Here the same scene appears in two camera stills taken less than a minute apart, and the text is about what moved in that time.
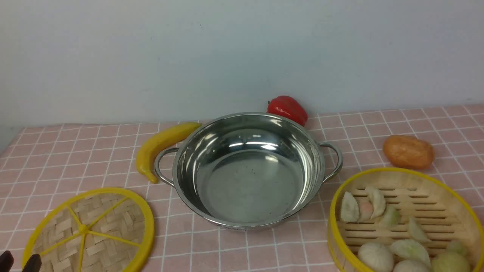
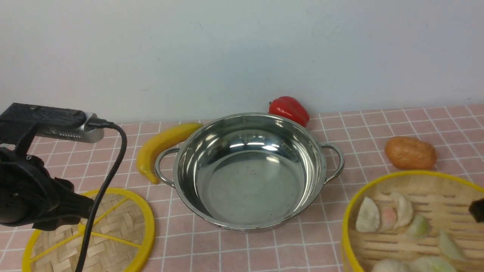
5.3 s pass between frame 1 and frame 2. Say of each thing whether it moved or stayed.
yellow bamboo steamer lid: stayed
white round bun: moved
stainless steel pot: stayed
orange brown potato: stayed
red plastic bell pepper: stayed
